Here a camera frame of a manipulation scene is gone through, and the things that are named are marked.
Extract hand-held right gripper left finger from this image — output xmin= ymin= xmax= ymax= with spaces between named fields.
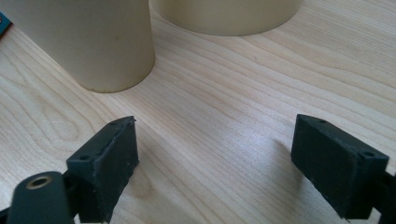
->
xmin=65 ymin=116 xmax=140 ymax=224

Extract beige paper cup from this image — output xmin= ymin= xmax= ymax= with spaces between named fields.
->
xmin=0 ymin=0 xmax=156 ymax=94

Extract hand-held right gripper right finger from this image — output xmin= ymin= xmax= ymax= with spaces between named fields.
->
xmin=290 ymin=113 xmax=390 ymax=220

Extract beige strainer container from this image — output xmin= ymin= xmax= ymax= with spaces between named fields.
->
xmin=148 ymin=0 xmax=303 ymax=37

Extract dark blue object corner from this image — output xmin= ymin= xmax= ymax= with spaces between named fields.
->
xmin=0 ymin=11 xmax=13 ymax=39

